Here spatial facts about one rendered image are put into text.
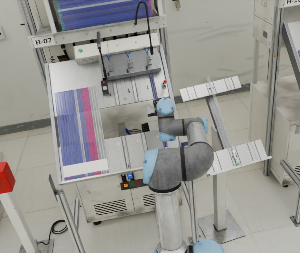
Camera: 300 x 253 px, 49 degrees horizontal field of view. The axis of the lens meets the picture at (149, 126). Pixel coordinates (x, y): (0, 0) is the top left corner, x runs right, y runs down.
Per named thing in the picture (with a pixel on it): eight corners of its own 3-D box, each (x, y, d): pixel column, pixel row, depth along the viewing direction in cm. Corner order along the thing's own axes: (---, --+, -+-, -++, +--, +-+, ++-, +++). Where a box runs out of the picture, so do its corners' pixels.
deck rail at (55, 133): (65, 184, 181) (62, 183, 175) (61, 185, 181) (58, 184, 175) (50, 67, 199) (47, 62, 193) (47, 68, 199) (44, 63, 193)
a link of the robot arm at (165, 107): (158, 117, 144) (156, 97, 144) (156, 118, 155) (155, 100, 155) (176, 115, 144) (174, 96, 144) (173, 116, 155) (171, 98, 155)
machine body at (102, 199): (183, 211, 243) (176, 143, 211) (89, 230, 240) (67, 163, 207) (167, 158, 298) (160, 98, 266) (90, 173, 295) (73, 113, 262)
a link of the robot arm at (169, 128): (184, 140, 145) (182, 115, 145) (158, 141, 146) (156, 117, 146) (184, 139, 153) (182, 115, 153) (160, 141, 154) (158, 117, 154)
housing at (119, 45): (159, 55, 202) (160, 44, 189) (80, 69, 200) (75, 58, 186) (157, 44, 204) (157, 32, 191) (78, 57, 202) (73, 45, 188)
